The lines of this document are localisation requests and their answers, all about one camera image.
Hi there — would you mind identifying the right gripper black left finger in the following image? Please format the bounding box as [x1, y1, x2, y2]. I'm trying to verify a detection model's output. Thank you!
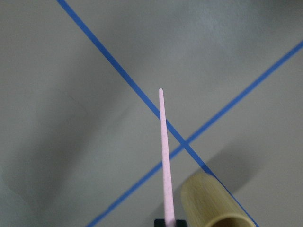
[154, 219, 166, 227]

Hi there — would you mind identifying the brown paper table cover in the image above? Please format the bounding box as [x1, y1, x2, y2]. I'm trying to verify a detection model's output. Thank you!
[0, 0, 303, 227]

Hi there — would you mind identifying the pink chopstick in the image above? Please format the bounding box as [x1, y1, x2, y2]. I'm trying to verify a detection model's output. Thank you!
[159, 88, 176, 227]

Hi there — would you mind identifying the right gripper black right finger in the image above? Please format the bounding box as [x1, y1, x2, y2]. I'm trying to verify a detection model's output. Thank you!
[175, 219, 186, 227]

